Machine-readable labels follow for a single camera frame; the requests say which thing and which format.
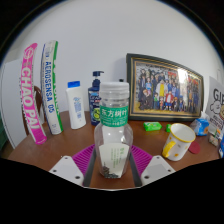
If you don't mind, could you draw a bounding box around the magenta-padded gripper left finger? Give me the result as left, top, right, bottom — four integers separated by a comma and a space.
49, 143, 98, 188

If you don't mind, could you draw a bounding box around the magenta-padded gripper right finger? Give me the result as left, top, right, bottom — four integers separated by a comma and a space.
129, 144, 177, 188

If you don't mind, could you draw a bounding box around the clear green-labelled drink bottle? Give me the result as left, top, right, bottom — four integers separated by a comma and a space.
93, 81, 134, 180

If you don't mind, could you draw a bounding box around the white lotion bottle blue cap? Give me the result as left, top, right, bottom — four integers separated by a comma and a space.
65, 80, 87, 130

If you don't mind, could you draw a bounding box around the dark blue pump bottle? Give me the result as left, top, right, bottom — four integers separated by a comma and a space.
87, 70, 105, 127

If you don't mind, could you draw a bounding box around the blue tissue pack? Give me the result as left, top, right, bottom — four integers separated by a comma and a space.
194, 113, 211, 137

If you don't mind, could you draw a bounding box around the small patterned pouch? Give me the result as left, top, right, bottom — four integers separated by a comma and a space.
208, 132, 220, 147

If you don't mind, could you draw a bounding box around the dark framed group picture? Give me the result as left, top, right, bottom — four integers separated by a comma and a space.
125, 52, 205, 122

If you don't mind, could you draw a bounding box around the white and green shuttlecock tube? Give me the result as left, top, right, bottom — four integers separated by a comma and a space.
40, 40, 64, 136

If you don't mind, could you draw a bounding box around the pink shuttlecock tube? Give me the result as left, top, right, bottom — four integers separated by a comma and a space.
19, 42, 48, 146

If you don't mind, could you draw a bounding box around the white printed paper gift bag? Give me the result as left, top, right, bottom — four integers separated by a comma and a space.
204, 75, 224, 134

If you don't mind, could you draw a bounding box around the white mug with yellow handle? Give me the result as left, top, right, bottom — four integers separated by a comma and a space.
162, 122, 197, 162

